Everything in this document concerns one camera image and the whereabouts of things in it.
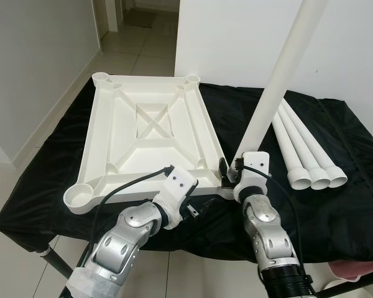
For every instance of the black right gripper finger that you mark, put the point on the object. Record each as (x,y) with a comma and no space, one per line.
(224,174)

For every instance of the white plastic table leg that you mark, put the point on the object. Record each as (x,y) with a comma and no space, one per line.
(319,149)
(280,81)
(291,155)
(306,152)

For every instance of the white plastic table top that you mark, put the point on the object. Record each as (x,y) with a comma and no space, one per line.
(118,143)

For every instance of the black cloth table cover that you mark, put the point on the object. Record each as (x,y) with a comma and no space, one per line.
(348,223)

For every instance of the pink cushion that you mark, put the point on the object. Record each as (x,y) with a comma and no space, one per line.
(357,272)

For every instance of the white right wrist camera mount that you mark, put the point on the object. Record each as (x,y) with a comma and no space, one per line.
(256,186)

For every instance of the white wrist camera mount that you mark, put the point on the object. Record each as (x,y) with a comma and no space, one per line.
(177,186)
(256,186)

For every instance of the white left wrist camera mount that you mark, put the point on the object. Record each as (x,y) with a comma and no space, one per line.
(177,186)

